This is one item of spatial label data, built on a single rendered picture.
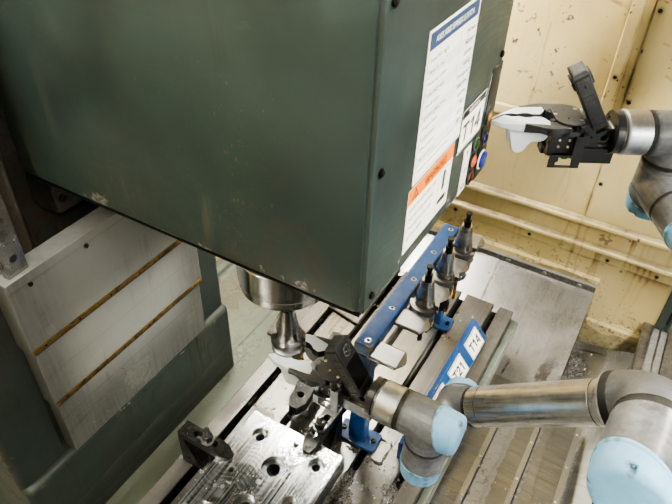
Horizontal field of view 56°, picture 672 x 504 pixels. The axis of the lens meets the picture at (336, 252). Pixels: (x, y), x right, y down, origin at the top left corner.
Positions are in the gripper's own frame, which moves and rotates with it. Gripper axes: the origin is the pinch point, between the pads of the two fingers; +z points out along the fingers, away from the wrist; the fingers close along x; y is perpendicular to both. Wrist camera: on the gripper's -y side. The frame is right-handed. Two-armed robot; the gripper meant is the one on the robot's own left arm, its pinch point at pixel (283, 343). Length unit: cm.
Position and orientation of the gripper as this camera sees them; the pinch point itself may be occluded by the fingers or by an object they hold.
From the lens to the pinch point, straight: 117.7
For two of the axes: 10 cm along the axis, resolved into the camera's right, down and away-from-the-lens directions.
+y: -0.3, 7.7, 6.4
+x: 5.1, -5.4, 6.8
